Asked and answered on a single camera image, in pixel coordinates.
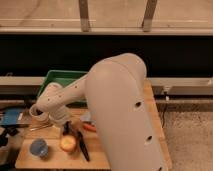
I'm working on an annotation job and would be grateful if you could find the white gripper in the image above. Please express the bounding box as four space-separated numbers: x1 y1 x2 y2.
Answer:
49 106 70 135

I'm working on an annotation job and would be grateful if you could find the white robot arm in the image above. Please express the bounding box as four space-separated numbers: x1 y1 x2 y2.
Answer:
36 53 168 171

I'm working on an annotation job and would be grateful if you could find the green plastic tray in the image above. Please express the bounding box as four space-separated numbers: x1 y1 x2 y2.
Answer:
36 69 88 105

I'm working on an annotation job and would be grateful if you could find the yellow apple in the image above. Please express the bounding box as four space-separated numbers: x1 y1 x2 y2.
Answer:
60 135 77 153

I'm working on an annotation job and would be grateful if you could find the metal fork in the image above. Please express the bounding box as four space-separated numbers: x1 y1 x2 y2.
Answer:
30 123 53 131

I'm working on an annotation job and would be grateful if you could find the light blue crumpled cloth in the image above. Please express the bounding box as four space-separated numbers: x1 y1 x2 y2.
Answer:
80 112 91 122

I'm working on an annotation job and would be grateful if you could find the blue cup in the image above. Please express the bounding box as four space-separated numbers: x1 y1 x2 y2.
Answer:
29 138 48 157

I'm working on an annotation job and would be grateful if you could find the blue box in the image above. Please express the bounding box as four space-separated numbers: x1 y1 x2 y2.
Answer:
0 108 23 126

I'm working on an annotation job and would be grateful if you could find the black handled brush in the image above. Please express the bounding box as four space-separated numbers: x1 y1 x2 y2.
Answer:
70 127 90 162

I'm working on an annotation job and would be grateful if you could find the black cable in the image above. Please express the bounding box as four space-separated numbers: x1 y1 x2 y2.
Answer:
161 99 169 129

